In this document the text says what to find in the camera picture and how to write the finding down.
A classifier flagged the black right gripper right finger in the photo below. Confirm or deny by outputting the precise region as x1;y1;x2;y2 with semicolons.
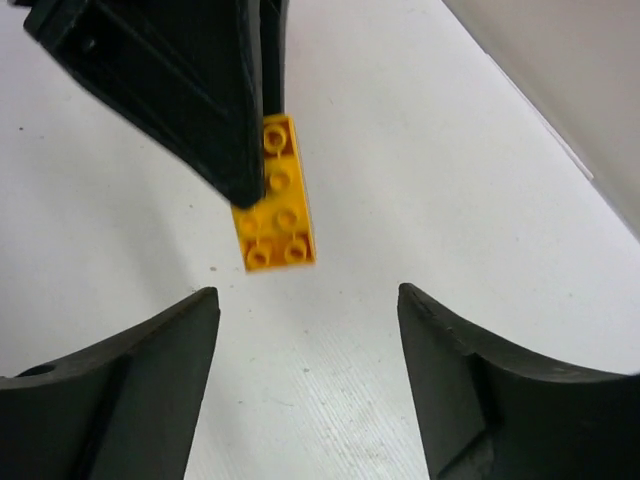
397;283;639;479

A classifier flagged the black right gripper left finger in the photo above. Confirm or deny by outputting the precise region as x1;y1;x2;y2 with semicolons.
1;287;220;479

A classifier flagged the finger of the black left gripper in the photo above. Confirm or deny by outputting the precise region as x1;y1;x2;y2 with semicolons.
24;0;265;208
260;0;289;116

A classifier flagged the yellow black striped lego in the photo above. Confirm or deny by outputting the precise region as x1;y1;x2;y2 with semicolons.
231;114;316;273

